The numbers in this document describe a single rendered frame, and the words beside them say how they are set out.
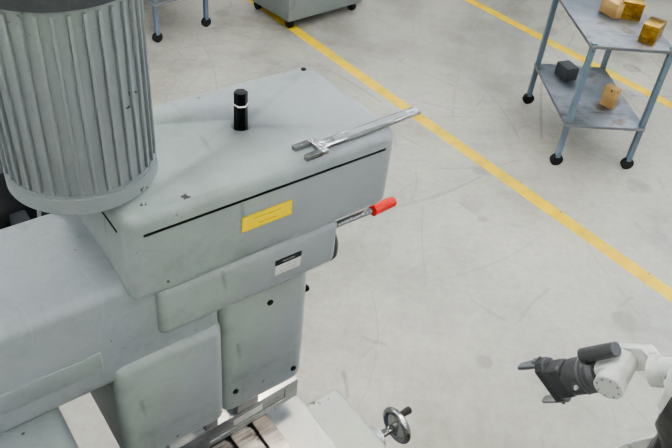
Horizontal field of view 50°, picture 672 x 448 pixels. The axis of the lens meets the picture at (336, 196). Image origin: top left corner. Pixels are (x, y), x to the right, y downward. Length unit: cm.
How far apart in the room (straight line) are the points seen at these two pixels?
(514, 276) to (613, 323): 52
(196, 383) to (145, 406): 9
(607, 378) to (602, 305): 216
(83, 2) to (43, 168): 23
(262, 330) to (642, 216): 347
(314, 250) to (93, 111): 49
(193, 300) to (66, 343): 19
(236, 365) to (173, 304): 27
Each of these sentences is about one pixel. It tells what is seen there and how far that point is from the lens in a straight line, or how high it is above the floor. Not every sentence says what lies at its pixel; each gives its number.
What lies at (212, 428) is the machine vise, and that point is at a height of 103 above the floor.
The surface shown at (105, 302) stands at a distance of 106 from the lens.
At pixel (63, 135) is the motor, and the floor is 201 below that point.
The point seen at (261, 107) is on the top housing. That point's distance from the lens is 118.
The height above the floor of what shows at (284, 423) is 89.
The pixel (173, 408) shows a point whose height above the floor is 145.
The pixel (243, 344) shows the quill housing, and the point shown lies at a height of 150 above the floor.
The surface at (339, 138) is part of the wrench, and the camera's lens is 110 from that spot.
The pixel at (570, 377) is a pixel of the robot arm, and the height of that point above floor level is 121.
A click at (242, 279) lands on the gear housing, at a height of 169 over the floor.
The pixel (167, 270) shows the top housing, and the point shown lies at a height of 178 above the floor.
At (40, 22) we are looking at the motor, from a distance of 84.
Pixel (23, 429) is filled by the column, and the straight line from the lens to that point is 118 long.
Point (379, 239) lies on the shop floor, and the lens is 384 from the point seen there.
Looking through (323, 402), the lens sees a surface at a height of 77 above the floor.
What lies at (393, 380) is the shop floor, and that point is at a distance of 321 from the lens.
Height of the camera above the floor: 250
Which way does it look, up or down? 38 degrees down
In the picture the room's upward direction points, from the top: 6 degrees clockwise
